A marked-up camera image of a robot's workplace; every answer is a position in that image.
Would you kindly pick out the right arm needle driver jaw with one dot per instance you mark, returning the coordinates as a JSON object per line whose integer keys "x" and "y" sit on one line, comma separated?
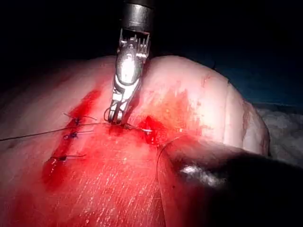
{"x": 125, "y": 113}
{"x": 112, "y": 114}

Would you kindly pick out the right arm needle driver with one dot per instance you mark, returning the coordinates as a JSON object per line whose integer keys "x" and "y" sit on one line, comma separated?
{"x": 127, "y": 66}

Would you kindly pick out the curved needle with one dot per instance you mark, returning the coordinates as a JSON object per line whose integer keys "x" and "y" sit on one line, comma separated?
{"x": 148, "y": 130}

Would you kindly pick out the black thread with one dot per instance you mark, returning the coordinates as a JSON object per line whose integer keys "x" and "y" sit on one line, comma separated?
{"x": 35, "y": 135}

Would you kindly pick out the dark left arm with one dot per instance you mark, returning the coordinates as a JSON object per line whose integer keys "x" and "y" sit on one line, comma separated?
{"x": 236, "y": 194}

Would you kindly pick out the dark right arm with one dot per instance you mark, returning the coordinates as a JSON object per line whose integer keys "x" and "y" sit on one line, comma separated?
{"x": 137, "y": 14}

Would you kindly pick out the black stitching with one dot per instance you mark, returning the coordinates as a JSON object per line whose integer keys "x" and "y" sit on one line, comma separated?
{"x": 73, "y": 135}

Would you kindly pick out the tissue pad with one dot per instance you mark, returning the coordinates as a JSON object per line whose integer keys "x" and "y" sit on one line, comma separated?
{"x": 94, "y": 179}

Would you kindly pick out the grey cloth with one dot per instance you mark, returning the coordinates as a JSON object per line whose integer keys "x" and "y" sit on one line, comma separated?
{"x": 284, "y": 134}

